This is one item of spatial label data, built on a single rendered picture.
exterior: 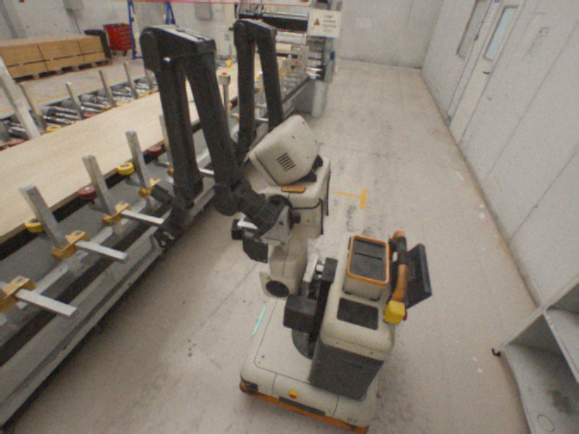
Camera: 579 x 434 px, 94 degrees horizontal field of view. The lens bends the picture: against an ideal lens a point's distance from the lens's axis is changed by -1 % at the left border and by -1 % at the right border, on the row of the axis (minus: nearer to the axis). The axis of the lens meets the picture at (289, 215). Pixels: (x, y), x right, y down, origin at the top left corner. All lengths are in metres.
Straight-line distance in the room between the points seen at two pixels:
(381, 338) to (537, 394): 1.26
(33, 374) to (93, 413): 0.35
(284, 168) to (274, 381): 1.05
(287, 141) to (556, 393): 1.97
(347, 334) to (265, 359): 0.61
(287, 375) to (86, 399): 1.06
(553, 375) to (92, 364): 2.60
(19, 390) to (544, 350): 2.83
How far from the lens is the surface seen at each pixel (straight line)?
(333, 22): 5.09
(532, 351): 2.33
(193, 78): 0.68
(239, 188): 0.77
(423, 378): 2.02
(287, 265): 1.06
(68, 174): 1.83
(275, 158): 0.81
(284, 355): 1.54
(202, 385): 1.82
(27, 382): 1.98
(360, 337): 1.04
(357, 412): 1.53
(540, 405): 2.15
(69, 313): 1.20
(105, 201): 1.48
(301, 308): 1.11
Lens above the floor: 1.68
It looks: 38 degrees down
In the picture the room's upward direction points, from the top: 5 degrees clockwise
